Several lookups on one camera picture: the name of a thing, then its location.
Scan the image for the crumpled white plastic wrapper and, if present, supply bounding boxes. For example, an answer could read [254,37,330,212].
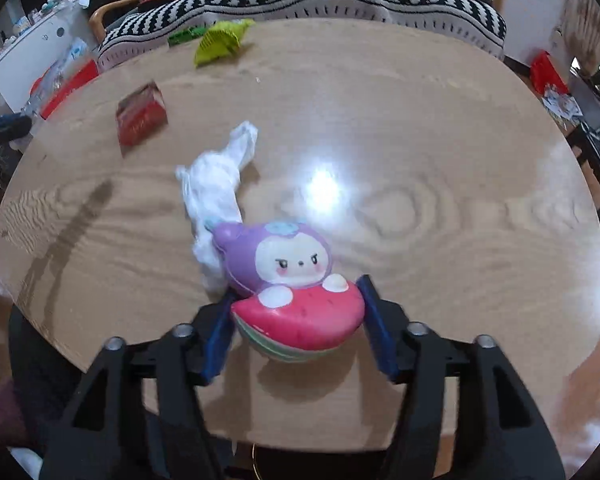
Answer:
[175,121,259,292]

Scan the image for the green carton box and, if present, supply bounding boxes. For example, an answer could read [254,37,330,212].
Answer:
[168,27,206,47]

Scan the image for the red plastic stool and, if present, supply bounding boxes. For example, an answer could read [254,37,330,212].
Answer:
[30,59,101,120]

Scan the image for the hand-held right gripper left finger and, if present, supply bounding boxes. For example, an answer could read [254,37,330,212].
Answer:
[40,292,238,480]

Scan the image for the patterned curtain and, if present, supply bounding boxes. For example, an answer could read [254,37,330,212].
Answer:
[560,0,600,63]

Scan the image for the white printed paper bags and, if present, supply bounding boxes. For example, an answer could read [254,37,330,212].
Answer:
[542,90,583,121]

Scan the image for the black rack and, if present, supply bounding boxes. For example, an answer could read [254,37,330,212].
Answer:
[567,115,600,226]

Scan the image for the purple watermelon squishy toy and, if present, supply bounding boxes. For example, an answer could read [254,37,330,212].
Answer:
[205,220,367,363]

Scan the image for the small red box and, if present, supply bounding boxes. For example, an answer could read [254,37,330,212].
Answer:
[116,80,169,147]

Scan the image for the light green wrapper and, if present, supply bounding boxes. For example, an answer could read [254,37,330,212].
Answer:
[194,18,256,67]

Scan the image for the red bag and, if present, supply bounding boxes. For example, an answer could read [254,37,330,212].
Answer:
[530,50,570,96]

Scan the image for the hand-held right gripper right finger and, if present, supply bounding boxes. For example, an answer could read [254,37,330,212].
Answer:
[356,274,566,480]

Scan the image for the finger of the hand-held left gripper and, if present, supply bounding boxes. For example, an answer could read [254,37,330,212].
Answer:
[0,114,35,153]

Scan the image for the white cabinet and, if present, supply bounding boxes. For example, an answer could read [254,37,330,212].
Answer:
[0,7,101,113]

